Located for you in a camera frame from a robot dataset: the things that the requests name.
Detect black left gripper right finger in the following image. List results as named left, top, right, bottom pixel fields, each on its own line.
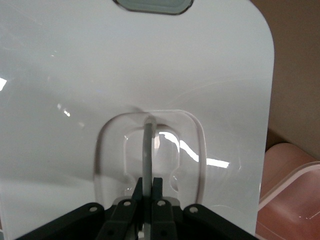
left=149, top=176, right=256, bottom=240

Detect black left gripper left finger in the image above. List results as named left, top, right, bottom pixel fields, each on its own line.
left=14, top=176, right=145, bottom=240

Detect white box lid grey latches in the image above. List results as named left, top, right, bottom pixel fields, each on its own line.
left=0, top=0, right=276, bottom=240

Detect pink translucent box base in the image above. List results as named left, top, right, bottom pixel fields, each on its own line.
left=254, top=142, right=320, bottom=240

